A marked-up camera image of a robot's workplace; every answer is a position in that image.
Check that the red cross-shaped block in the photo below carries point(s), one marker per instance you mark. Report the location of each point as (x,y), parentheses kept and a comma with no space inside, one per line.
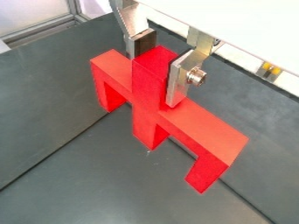
(136,81)

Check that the aluminium frame rail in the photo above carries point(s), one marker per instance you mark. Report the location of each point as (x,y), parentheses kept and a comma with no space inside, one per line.
(28,19)

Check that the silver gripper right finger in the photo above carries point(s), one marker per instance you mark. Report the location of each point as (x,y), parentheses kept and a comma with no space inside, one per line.
(186,67)

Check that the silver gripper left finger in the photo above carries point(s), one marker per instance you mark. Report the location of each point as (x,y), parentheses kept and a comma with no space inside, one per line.
(139,35)

